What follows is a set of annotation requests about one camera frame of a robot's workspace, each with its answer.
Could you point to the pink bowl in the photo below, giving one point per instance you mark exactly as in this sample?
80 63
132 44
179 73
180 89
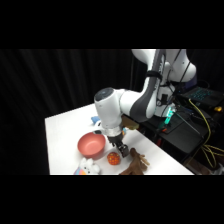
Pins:
90 144

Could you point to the white plush bunny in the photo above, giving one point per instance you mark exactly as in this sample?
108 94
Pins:
88 166

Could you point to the blue plush bone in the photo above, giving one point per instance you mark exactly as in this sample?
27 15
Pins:
95 118

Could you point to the brown plush moose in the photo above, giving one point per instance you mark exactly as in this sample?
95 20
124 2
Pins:
136 164

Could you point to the small yellow object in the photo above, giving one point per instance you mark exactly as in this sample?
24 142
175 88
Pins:
217 108

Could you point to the red orange patterned ball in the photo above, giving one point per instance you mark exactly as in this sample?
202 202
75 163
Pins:
113 159

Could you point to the black robot stand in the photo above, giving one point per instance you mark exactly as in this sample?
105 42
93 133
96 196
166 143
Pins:
186 133

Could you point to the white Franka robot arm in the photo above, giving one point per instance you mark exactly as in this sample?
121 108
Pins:
110 106

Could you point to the black laptop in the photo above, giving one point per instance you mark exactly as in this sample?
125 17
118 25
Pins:
203 95

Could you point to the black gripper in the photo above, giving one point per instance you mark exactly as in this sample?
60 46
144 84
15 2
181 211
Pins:
116 140

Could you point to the black curtain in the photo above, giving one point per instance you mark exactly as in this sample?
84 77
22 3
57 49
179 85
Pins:
33 86

